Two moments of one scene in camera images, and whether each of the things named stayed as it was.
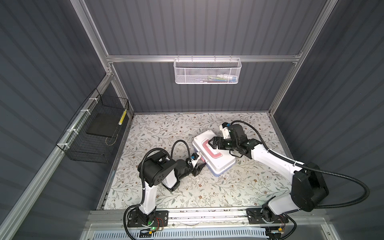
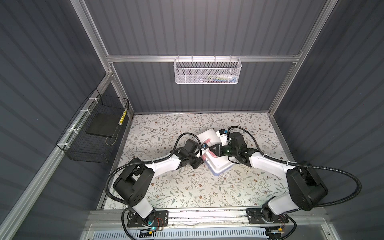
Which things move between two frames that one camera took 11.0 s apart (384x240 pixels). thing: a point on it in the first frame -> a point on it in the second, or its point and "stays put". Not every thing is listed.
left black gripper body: x=187 y=170 -> x=193 y=161
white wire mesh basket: x=207 y=71 stays put
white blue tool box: x=216 y=160 stays put
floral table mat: x=249 y=183 stays put
